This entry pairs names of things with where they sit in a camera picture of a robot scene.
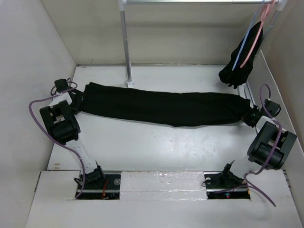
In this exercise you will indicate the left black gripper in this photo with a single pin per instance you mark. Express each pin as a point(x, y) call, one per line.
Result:
point(80, 97)

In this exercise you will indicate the pink clothes hanger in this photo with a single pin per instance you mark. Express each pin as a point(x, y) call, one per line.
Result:
point(255, 38)

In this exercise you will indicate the silver clothes rack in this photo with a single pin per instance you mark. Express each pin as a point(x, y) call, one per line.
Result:
point(122, 4)

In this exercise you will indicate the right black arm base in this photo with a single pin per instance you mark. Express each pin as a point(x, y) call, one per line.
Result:
point(218, 187)

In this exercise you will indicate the blue clothes hanger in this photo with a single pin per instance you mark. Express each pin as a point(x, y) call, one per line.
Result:
point(247, 33)

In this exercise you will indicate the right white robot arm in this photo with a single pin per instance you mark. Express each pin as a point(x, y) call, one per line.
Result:
point(270, 148)

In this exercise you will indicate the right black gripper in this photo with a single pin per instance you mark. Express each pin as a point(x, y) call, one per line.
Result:
point(245, 118)

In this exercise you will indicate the black trousers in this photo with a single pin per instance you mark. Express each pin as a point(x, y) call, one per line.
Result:
point(174, 109)

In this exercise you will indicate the black garment on hanger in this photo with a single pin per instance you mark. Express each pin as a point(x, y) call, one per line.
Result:
point(240, 75)

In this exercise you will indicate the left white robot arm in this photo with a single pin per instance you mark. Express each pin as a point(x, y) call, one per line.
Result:
point(59, 118)

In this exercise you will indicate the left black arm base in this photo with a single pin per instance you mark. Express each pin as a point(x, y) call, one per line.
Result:
point(108, 189)

